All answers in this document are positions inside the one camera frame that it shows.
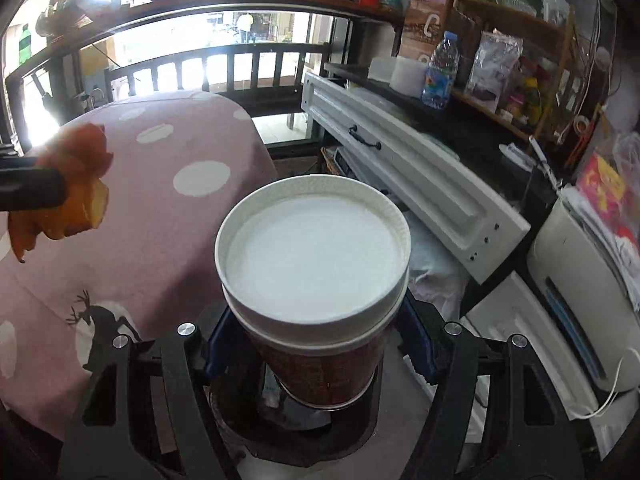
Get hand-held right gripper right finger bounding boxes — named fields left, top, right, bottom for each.
left=395, top=295, right=586, bottom=480

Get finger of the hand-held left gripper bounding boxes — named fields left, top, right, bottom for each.
left=0, top=150, right=68, bottom=211

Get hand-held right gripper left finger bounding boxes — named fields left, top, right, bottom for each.
left=59, top=307, right=251, bottom=480

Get orange peel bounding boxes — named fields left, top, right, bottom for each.
left=7, top=122, right=111, bottom=265

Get black trash bin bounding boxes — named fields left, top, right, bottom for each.
left=210, top=355, right=388, bottom=466

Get brown paper cup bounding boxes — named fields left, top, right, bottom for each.
left=214, top=174, right=412, bottom=407

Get white lace cloth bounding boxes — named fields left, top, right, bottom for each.
left=400, top=210, right=471, bottom=311

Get white drawer cabinet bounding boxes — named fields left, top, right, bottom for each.
left=460, top=270, right=601, bottom=421

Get pink deer print tablecloth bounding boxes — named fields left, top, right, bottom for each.
left=0, top=89, right=281, bottom=441

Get white drawer front panel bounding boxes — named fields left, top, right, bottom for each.
left=301, top=71, right=531, bottom=285

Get white printer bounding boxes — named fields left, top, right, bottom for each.
left=527, top=187, right=640, bottom=393

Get wicker basket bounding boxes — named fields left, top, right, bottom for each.
left=320, top=146, right=351, bottom=178

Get white plastic tool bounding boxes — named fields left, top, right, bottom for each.
left=499, top=137, right=558, bottom=188

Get dark balcony railing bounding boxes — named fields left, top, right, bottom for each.
left=107, top=42, right=333, bottom=131

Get plastic bag with pink packets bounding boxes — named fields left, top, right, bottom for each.
left=575, top=132, right=640, bottom=241

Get white tissue roll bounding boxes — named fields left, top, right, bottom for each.
left=390, top=56, right=430, bottom=98

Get yellow and red bottles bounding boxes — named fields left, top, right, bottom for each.
left=505, top=72, right=543, bottom=121

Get clear plastic water bottle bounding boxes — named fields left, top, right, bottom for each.
left=421, top=31, right=460, bottom=111

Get white plastic box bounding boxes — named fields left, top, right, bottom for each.
left=368, top=57, right=396, bottom=83

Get silver foil bag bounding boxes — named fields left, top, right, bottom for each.
left=465, top=31, right=523, bottom=113

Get brown cardboard box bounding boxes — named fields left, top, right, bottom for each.
left=398, top=0, right=447, bottom=63

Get wooden shelf rack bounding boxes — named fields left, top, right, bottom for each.
left=445, top=0, right=588, bottom=143

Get white cable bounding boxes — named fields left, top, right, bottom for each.
left=582, top=345, right=640, bottom=418

